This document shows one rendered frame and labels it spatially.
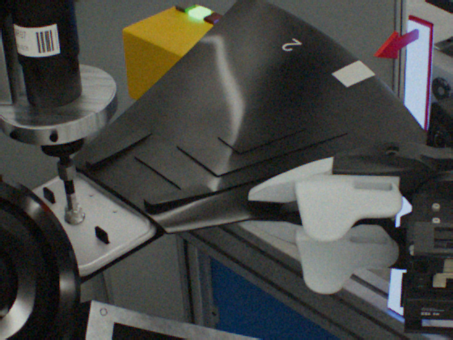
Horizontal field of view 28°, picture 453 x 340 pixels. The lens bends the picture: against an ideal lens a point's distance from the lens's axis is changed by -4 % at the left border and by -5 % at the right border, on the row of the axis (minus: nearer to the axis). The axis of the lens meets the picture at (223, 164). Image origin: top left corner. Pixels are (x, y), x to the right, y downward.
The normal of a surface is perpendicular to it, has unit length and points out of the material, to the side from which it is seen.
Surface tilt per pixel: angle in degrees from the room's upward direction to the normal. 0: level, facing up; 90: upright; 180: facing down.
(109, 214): 0
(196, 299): 90
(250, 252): 90
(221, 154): 9
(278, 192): 96
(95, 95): 0
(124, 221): 0
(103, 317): 50
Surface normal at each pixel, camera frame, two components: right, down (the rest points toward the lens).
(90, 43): 0.69, 0.39
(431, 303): -0.16, 0.65
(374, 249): -0.08, -0.71
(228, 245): -0.73, 0.42
